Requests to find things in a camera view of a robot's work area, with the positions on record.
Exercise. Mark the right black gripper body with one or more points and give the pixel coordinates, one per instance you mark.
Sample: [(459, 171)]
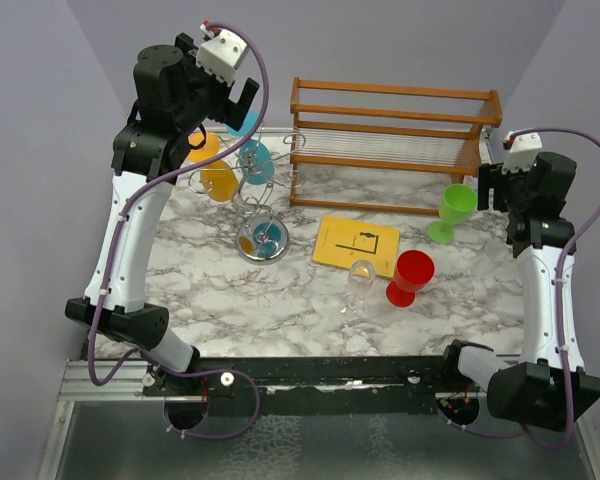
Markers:
[(510, 185)]

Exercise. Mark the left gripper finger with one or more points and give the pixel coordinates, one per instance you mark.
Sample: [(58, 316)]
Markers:
[(239, 115), (214, 110)]

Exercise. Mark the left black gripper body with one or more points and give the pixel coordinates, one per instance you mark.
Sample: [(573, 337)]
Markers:
[(203, 85)]

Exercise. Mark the green plastic wine glass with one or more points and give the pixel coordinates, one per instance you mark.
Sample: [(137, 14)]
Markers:
[(457, 204)]

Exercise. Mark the blue plastic wine glass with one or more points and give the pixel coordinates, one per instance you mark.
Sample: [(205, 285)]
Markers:
[(253, 159)]

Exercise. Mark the orange plastic wine glass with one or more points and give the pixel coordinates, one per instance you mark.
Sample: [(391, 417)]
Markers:
[(217, 180)]

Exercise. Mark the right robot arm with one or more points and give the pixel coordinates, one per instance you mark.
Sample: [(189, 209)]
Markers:
[(548, 386)]

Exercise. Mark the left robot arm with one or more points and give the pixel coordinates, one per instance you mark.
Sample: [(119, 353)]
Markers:
[(178, 87)]

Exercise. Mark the wooden shelf rack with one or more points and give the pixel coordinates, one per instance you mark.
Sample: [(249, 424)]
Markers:
[(390, 139)]

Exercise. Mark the clear small glass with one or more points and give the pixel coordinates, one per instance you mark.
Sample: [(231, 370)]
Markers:
[(462, 287)]

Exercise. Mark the red plastic wine glass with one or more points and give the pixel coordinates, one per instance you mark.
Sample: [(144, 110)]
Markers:
[(414, 269)]

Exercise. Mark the chrome wine glass rack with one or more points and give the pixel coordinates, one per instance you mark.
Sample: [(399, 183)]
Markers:
[(262, 238)]

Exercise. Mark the clear champagne flute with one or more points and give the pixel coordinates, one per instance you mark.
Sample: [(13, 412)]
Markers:
[(361, 276)]

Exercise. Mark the yellow book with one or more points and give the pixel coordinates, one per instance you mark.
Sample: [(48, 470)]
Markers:
[(342, 241)]

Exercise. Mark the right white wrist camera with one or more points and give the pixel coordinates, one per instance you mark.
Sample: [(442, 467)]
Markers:
[(521, 151)]

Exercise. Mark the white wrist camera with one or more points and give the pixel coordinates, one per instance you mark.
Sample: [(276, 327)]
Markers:
[(521, 151), (221, 53)]

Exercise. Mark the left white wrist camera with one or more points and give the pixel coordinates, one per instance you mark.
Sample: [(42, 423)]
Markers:
[(221, 53)]

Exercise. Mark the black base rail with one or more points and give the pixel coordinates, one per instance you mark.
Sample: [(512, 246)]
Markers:
[(309, 386)]

